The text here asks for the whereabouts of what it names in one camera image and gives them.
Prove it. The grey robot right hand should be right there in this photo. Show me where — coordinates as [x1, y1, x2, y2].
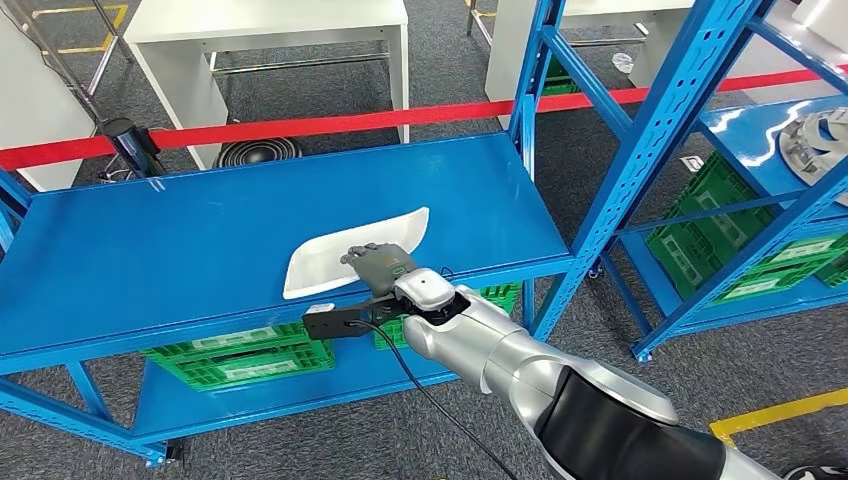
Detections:
[339, 243, 420, 298]

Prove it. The white curved plastic part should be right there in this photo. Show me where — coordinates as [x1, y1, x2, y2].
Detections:
[282, 206, 431, 301]

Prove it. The blue metal shelf rack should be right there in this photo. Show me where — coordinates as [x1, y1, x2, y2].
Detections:
[599, 0, 848, 364]
[0, 0, 763, 468]

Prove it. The silver cast metal part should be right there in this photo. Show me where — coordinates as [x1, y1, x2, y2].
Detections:
[778, 107, 848, 207]

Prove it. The red barrier belt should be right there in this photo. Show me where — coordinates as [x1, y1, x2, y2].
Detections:
[0, 66, 848, 172]

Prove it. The black ribbed round base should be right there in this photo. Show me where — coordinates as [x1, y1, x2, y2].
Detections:
[213, 137, 304, 170]

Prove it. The black and white shoe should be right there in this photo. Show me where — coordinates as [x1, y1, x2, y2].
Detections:
[781, 463, 848, 480]

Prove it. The black camera cable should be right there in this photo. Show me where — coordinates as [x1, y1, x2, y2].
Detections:
[344, 319, 521, 480]

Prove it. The black barrier post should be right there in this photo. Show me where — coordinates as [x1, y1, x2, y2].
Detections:
[101, 117, 167, 180]

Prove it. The metal tube frame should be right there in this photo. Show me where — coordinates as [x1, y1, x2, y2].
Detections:
[0, 0, 134, 124]

